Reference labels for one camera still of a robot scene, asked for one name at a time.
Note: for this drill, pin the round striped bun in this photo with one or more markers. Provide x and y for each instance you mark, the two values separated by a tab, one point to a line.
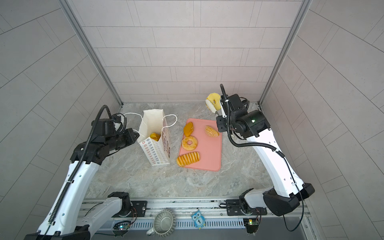
154	136

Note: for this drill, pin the blue owl figurine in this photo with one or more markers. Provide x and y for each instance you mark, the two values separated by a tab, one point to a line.
198	219

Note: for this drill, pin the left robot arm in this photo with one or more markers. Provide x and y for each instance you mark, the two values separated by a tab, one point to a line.
62	222

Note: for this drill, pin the ridged yellow bread loaf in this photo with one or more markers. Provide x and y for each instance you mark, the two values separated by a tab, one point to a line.
188	159

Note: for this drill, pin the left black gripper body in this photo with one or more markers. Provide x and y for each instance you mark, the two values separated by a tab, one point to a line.
120	140

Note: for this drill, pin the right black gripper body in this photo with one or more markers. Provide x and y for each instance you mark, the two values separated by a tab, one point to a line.
227	123

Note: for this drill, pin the left green circuit board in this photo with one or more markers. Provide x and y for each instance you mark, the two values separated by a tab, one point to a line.
121	228

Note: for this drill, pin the right circuit board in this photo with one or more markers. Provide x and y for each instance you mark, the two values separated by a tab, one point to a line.
251	225

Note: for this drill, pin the ring shaped bread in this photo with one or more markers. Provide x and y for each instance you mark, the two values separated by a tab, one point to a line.
189	143

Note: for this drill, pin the white printed paper bag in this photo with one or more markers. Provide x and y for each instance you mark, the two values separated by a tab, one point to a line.
155	120

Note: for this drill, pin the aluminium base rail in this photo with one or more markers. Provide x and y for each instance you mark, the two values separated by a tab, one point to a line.
211	208

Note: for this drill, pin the metal fluted cup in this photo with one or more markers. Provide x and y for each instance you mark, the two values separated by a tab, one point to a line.
163	225

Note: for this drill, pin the cut yellow bread roll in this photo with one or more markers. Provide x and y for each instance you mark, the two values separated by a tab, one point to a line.
215	99

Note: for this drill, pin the dark orange oval bread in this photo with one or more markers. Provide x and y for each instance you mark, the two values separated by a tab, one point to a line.
188	129

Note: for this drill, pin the oval sesame bread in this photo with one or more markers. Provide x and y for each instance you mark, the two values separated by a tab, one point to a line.
211	132

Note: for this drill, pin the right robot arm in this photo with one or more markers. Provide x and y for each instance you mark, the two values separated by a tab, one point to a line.
252	129

